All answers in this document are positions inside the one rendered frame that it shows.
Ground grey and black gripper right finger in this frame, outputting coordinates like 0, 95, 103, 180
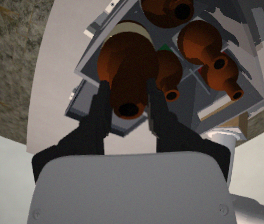
146, 78, 231, 183

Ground dark grey crate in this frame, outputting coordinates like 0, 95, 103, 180
74, 0, 264, 136

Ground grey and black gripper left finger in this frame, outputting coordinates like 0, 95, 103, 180
32, 80, 113, 185

